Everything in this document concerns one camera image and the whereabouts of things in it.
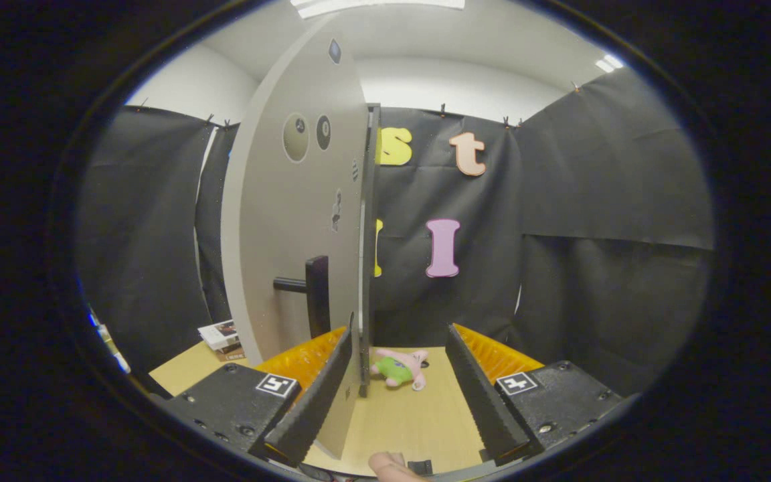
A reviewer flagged long ceiling light panel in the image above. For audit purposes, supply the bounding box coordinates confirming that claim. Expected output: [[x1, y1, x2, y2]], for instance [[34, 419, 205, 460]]
[[290, 0, 466, 19]]

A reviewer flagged black backdrop cloth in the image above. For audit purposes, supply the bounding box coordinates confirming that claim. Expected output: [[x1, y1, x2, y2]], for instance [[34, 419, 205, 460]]
[[78, 67, 717, 396]]

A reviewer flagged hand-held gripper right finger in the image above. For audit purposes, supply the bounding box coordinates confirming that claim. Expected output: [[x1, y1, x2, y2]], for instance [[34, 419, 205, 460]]
[[446, 323, 627, 466]]

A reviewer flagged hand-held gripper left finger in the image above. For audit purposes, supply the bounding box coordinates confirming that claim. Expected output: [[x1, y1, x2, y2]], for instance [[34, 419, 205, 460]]
[[158, 326, 354, 466]]

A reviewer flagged grey shoe cabinet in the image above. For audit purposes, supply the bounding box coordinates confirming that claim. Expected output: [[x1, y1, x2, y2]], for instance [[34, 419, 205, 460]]
[[359, 102, 381, 397]]

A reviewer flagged grey shoe cabinet door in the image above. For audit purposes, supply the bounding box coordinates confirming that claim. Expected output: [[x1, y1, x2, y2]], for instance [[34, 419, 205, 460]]
[[220, 13, 369, 459]]

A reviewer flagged pink and green plush toy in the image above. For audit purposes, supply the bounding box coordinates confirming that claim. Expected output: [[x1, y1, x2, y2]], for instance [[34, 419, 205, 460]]
[[369, 348, 428, 391]]

